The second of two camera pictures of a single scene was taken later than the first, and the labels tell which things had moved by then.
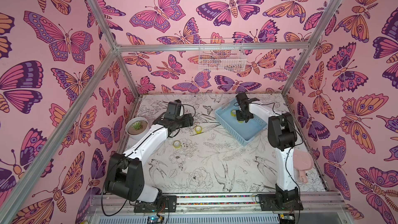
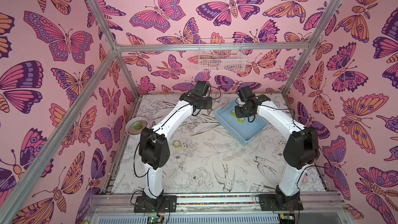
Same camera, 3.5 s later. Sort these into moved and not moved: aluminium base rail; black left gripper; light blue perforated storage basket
Moved: black left gripper
Not moved: light blue perforated storage basket; aluminium base rail
